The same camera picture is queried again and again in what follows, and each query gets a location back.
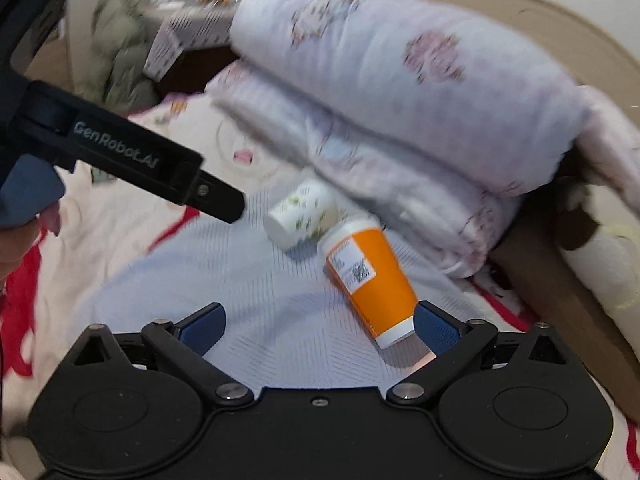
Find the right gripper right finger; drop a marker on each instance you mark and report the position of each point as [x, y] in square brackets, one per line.
[459, 348]

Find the person's left hand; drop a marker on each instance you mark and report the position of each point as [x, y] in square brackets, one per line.
[16, 242]

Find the white green-patterned paper cup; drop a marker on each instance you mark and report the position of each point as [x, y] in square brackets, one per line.
[306, 213]

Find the light blue patterned cloth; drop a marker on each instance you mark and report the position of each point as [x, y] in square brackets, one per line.
[288, 325]

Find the side table with patterned cloth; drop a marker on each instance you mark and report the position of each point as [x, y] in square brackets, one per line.
[177, 27]

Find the beige wooden headboard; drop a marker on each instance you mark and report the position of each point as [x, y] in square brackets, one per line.
[529, 255]

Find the pink checkered folded quilt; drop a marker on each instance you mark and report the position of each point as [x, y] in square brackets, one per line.
[435, 117]

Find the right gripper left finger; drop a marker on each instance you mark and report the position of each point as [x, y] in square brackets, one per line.
[179, 349]

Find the orange paper cup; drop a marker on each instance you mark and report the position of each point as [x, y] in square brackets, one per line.
[361, 261]

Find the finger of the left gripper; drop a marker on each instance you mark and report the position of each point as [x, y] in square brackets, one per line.
[217, 198]

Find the cream brown folded blanket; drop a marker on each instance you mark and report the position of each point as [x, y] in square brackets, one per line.
[607, 249]

